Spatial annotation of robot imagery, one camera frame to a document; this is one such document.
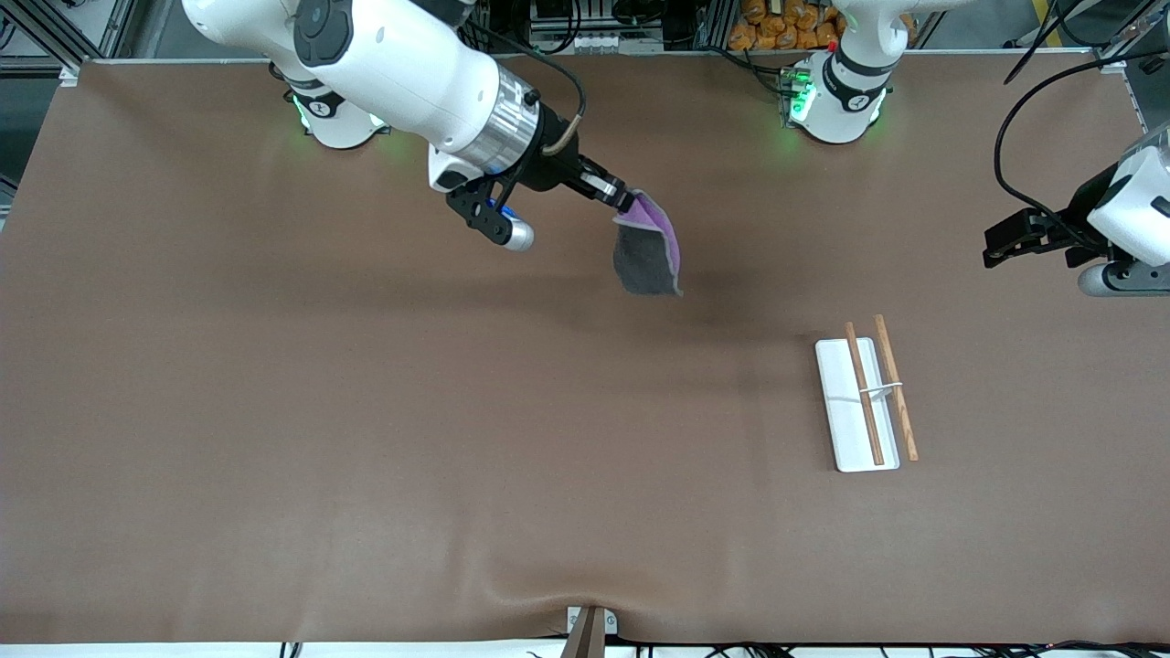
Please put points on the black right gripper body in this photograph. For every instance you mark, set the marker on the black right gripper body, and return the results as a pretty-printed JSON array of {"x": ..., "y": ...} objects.
[{"x": 553, "y": 170}]

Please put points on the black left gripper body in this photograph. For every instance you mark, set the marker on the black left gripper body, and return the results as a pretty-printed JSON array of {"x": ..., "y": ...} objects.
[{"x": 1077, "y": 217}]

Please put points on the grey and purple towel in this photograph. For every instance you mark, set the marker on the grey and purple towel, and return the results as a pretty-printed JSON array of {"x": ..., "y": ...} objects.
[{"x": 644, "y": 265}]

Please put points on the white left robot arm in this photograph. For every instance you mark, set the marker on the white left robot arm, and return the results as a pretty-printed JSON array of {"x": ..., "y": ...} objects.
[{"x": 845, "y": 100}]

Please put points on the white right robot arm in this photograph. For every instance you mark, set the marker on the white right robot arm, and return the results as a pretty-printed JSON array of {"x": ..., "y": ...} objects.
[{"x": 393, "y": 55}]

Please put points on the grey equipment box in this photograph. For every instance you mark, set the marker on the grey equipment box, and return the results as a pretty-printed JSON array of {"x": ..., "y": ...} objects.
[{"x": 599, "y": 37}]

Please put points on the brown table mat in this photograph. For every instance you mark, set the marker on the brown table mat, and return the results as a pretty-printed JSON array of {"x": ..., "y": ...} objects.
[{"x": 548, "y": 411}]

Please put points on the orange snack bags pile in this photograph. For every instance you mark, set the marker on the orange snack bags pile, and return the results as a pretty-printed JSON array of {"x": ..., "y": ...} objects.
[{"x": 777, "y": 26}]

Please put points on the white rectangular tray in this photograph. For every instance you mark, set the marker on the white rectangular tray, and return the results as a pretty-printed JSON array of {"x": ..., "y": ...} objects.
[{"x": 850, "y": 411}]

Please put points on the aluminium frame profile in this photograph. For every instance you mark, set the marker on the aluminium frame profile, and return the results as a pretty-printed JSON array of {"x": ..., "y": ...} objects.
[
  {"x": 1120, "y": 50},
  {"x": 101, "y": 32}
]

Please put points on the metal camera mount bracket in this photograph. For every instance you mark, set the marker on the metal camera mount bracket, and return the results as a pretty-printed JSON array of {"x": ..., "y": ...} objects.
[{"x": 590, "y": 635}]

